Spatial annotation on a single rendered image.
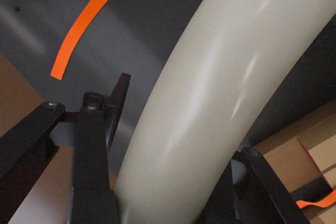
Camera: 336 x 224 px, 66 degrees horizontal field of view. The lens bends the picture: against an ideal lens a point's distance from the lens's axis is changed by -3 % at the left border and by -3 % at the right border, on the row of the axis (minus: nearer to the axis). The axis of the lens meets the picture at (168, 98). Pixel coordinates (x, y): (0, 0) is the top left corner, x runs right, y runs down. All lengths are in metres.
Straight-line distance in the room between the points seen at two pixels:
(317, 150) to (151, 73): 0.67
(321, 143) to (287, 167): 0.21
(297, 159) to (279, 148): 0.10
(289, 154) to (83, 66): 0.89
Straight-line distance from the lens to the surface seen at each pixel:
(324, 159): 1.12
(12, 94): 1.28
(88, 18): 1.05
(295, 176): 1.26
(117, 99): 0.15
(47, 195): 1.49
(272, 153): 1.15
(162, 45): 1.02
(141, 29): 1.02
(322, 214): 1.45
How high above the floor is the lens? 1.02
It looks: 70 degrees down
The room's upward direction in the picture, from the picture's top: 177 degrees counter-clockwise
